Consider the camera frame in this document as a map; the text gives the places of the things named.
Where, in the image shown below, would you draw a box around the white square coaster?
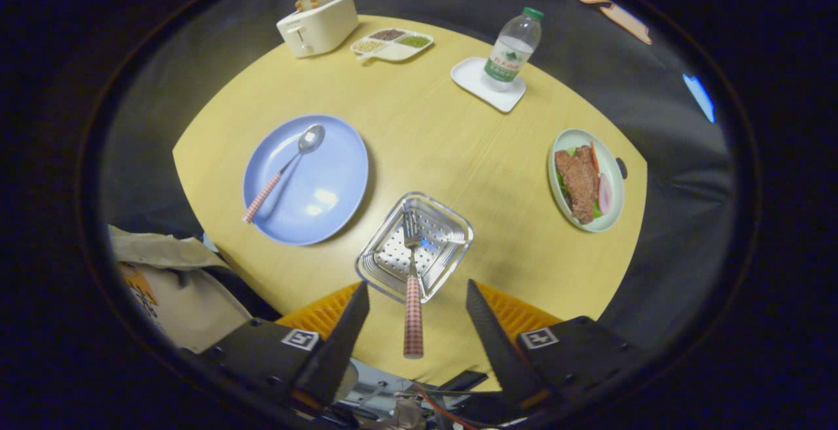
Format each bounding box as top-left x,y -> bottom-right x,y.
450,57 -> 527,114

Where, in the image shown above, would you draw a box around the blue round plate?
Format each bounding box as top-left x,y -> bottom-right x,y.
243,114 -> 370,247

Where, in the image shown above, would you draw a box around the spoon with red checked handle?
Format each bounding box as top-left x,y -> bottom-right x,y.
242,124 -> 326,224

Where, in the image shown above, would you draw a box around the fork with red checked handle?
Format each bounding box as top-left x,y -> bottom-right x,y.
402,211 -> 425,359

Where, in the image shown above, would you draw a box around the clear water bottle green cap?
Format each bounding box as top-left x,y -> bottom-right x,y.
481,7 -> 545,92

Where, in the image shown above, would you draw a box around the pale green oval dish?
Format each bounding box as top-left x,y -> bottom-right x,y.
547,128 -> 626,233

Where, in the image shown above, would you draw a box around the cream toaster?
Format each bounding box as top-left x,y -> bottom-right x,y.
276,0 -> 360,59

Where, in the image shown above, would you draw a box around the metal wire basket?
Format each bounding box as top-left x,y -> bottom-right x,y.
355,192 -> 475,304

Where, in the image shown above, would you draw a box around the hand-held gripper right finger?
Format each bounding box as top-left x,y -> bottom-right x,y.
465,279 -> 655,411

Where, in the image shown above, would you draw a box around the white divided snack dish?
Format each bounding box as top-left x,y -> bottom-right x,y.
350,27 -> 435,64

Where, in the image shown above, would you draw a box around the red cable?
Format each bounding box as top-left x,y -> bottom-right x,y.
412,384 -> 479,430

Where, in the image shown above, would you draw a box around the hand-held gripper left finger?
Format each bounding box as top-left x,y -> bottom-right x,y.
180,280 -> 371,411

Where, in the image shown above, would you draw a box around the brown meat slices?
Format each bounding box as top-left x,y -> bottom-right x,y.
555,145 -> 601,224

